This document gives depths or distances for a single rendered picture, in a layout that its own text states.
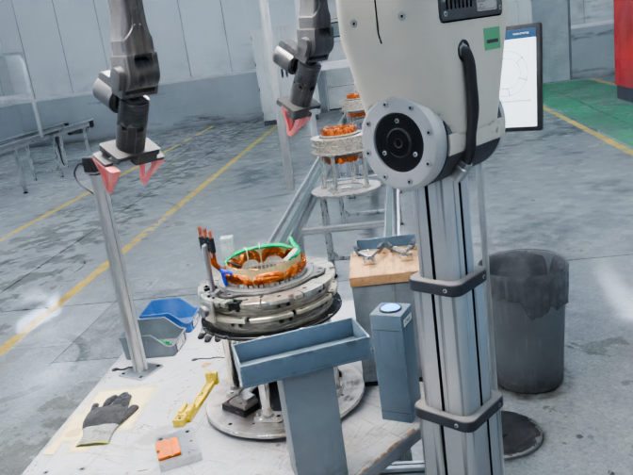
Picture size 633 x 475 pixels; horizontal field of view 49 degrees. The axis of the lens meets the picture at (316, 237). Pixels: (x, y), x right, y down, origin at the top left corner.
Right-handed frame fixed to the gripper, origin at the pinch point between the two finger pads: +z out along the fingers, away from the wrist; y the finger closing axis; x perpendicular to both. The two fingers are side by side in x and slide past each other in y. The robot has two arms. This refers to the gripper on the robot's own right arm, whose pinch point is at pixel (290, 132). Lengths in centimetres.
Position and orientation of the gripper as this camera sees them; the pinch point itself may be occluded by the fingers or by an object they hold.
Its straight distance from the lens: 179.6
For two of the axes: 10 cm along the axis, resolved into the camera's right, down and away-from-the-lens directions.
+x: 6.9, 5.8, -4.4
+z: -2.6, 7.6, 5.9
